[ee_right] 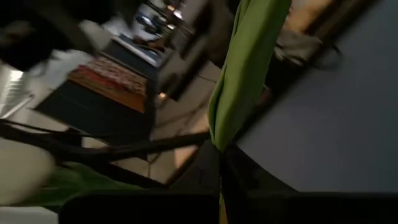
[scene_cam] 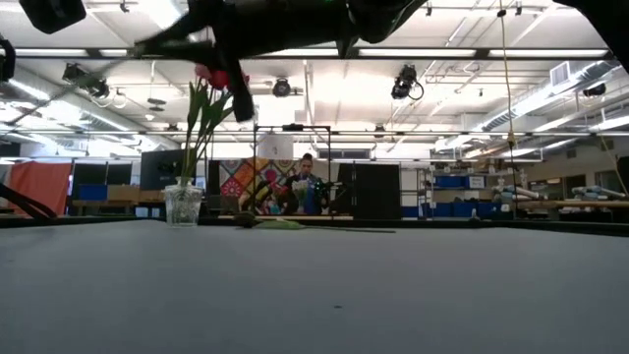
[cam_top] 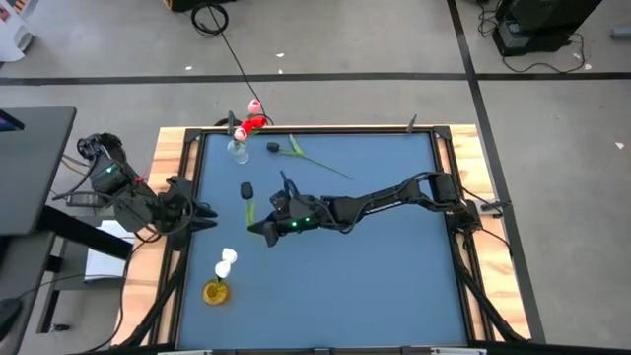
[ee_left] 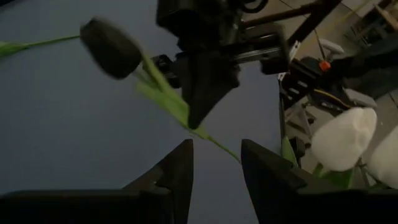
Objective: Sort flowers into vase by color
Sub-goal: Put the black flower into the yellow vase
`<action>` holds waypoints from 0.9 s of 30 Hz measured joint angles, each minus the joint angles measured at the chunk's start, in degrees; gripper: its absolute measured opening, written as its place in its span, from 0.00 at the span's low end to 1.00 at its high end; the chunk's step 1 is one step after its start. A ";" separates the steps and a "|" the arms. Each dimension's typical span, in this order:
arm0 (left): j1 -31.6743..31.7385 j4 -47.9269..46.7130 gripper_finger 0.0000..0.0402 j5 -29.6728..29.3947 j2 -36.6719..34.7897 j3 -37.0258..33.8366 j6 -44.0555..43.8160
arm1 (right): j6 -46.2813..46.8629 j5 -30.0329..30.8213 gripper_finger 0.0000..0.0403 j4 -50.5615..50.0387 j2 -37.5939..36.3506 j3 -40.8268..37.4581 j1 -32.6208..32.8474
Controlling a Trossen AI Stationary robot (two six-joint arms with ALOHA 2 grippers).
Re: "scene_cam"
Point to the red artificial tulip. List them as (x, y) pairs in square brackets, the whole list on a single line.
[(219, 79), (245, 77)]

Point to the orange curtain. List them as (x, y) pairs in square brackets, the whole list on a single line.
[(41, 187)]

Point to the pink artificial tulip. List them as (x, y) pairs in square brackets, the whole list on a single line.
[(201, 72)]

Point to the clear glass vase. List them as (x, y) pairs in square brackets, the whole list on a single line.
[(183, 206)]

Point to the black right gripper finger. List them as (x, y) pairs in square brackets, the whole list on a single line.
[(177, 44), (241, 93)]

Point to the blue storage bin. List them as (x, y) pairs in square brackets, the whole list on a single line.
[(452, 182), (92, 192)]

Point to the colourful patchwork quilt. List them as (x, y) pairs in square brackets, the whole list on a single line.
[(241, 182)]

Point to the black metal frame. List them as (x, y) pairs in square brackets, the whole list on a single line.
[(292, 127)]

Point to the wooden workbench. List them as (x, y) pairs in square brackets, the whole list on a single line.
[(575, 203)]

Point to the round black ceiling camera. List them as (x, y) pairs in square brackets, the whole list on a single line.
[(281, 88)]

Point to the black monitor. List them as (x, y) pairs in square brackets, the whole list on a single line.
[(164, 169)]

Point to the person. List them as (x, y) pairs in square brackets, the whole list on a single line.
[(304, 189)]

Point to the black ceiling spotlight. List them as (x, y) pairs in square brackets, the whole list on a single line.
[(594, 90), (86, 81)]

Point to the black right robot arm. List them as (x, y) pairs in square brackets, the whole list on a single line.
[(388, 19)]

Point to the black partition panel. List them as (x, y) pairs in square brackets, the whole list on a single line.
[(368, 192)]

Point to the overhead LED light bar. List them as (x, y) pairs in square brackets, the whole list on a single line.
[(417, 52)]

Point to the cardboard box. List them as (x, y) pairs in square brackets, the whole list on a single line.
[(132, 193)]

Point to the light grey background robot arm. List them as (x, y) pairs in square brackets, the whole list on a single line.
[(516, 192), (597, 192)]

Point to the white hanging cylinder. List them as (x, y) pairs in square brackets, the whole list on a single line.
[(275, 146)]

